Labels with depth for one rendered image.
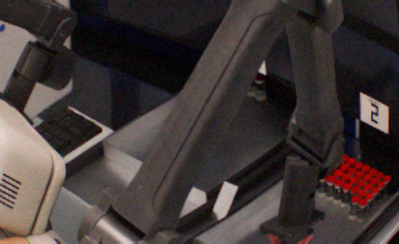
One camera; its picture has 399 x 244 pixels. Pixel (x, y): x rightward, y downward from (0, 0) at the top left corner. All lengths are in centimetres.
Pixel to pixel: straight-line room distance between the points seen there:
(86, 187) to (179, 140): 84
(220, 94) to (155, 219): 15
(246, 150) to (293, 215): 49
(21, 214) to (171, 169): 23
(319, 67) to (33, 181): 40
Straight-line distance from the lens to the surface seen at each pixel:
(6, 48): 225
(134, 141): 212
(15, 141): 124
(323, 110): 146
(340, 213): 188
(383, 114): 189
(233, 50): 116
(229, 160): 205
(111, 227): 123
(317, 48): 132
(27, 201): 128
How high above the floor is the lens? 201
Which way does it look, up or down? 32 degrees down
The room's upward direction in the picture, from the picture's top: 5 degrees counter-clockwise
